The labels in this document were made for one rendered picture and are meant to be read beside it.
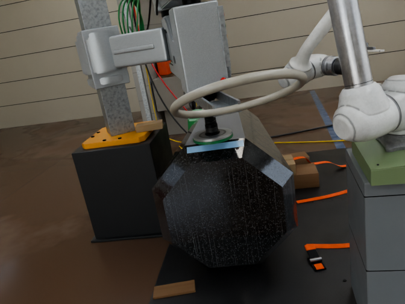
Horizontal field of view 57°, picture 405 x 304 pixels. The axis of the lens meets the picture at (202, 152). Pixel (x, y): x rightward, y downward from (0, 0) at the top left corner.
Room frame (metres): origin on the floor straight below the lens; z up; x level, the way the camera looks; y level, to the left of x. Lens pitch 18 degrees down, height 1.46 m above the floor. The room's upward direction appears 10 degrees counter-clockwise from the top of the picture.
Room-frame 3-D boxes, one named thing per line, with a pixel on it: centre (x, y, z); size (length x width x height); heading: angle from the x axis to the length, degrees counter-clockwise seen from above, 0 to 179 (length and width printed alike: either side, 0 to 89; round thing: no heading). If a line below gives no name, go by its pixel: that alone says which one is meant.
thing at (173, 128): (5.93, 0.10, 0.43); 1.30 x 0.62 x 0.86; 167
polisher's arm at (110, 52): (2.82, 0.42, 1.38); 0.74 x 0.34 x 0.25; 65
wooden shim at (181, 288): (1.87, 0.30, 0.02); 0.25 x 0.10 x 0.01; 90
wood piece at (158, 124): (2.81, 0.36, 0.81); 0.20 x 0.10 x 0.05; 89
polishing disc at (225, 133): (1.97, -0.07, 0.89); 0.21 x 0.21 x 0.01
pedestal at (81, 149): (2.90, 0.61, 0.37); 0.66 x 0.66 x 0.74; 81
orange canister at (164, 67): (5.86, 0.33, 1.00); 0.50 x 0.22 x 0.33; 167
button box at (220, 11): (1.92, -0.19, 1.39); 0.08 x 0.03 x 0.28; 7
